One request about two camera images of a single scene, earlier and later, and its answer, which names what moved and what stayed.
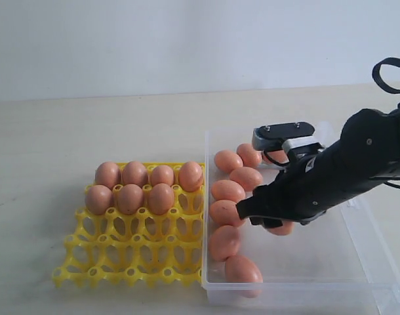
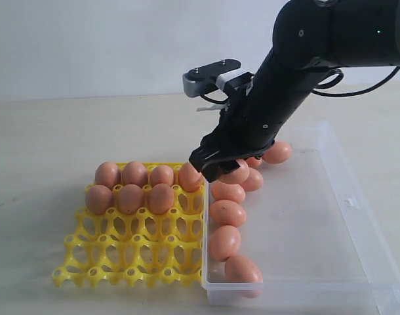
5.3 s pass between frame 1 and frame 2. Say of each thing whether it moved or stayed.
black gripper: moved
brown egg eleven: stayed
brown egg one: stayed
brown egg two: stayed
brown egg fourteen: stayed
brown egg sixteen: moved
